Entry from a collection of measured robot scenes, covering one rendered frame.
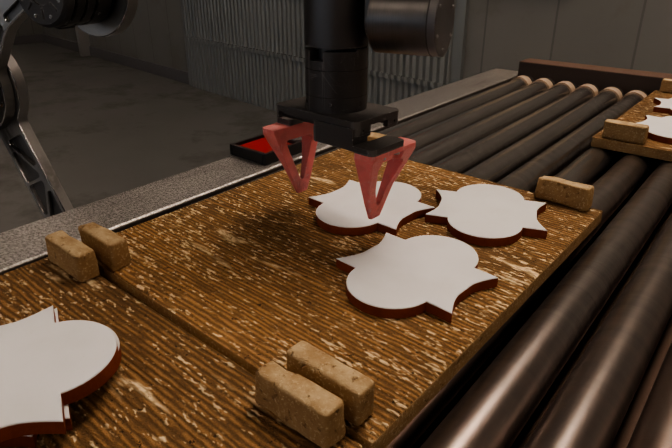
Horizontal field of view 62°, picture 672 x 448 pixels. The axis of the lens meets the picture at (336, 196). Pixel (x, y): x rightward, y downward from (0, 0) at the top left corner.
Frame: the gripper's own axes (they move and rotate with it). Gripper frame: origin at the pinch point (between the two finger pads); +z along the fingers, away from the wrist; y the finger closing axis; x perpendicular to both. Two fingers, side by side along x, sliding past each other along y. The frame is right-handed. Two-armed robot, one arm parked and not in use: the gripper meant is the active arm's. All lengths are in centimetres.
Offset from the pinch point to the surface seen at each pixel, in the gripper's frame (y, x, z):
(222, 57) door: 376, -271, 58
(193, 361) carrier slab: -6.9, 22.1, 3.2
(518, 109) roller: 9, -63, 4
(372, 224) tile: -4.1, -0.7, 2.1
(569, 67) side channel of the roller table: 12, -95, 1
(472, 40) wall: 125, -258, 20
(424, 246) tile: -10.5, -0.3, 2.1
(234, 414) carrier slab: -12.7, 23.3, 3.2
